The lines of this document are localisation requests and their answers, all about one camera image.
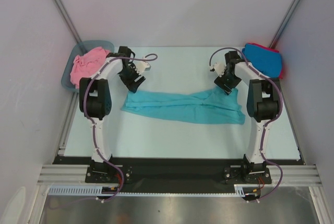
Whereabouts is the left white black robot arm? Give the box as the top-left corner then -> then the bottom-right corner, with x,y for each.
79,46 -> 151,182

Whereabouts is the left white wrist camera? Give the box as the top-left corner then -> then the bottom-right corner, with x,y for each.
135,57 -> 151,75

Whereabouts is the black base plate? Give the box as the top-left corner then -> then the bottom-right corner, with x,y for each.
52,156 -> 304,194

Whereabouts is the teal t shirt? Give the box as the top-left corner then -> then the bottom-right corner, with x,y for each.
122,87 -> 245,125

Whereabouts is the blue folded t shirt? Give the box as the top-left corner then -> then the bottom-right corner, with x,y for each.
241,43 -> 283,79

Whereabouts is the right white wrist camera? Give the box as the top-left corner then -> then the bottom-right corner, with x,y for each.
209,62 -> 226,77

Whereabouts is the aluminium frame rail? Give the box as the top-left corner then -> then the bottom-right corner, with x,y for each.
37,164 -> 322,187

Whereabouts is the corner aluminium post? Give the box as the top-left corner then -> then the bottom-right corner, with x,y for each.
269,0 -> 302,49
52,0 -> 81,43

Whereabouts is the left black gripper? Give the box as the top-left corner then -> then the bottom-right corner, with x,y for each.
120,63 -> 146,93

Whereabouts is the grey slotted cable duct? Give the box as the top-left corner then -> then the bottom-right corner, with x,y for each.
48,185 -> 259,197

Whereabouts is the left corner aluminium post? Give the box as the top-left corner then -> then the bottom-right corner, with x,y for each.
52,0 -> 81,43

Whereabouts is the grey plastic basket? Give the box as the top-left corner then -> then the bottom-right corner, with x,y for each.
61,40 -> 114,93

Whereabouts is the right corner aluminium post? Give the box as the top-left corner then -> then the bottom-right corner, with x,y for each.
269,0 -> 302,49

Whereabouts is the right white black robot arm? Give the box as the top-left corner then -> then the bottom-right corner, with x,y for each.
209,48 -> 283,183

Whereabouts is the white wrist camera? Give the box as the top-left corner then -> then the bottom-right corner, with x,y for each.
209,62 -> 226,77
135,57 -> 151,75

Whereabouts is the pink crumpled t shirt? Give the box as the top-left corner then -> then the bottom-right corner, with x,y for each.
70,46 -> 111,89

